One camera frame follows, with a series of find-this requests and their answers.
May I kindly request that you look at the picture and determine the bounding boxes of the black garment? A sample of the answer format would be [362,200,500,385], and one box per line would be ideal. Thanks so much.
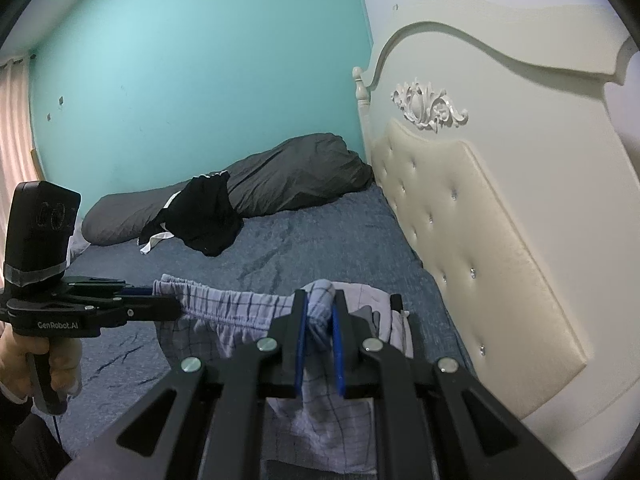
[137,171,245,258]

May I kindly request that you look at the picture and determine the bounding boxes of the person's left forearm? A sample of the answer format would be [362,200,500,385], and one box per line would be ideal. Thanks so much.
[0,385,71,480]

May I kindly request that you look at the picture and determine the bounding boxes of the blue plaid shorts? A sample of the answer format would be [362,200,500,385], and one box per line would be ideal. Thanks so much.
[152,274,396,476]

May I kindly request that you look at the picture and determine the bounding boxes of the white garment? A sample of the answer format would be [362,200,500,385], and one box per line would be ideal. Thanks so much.
[139,191,183,256]

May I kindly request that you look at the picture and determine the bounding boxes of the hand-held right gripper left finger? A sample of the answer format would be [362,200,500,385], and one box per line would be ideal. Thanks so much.
[57,290,308,480]

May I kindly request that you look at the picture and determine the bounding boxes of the blue woven bedspread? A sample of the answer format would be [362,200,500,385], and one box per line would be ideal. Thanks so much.
[65,182,473,461]

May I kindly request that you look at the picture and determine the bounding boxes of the person's left hand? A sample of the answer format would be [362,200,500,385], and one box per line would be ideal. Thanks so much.
[0,330,83,402]

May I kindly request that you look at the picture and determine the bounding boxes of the cream tufted headboard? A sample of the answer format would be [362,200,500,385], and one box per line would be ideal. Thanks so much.
[352,0,640,471]

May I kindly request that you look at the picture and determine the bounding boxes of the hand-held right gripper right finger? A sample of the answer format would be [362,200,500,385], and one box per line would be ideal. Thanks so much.
[332,290,581,480]

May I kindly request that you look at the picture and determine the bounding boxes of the pink curtain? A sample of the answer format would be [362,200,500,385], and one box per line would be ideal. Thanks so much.
[0,57,38,201]

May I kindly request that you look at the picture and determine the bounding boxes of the dark grey pillow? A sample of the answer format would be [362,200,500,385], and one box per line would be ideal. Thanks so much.
[81,132,375,247]

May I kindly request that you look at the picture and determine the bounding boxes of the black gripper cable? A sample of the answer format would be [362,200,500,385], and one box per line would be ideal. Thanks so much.
[50,410,65,458]

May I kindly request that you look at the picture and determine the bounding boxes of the grey folded garment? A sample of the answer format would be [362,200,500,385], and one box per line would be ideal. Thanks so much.
[350,294,415,358]

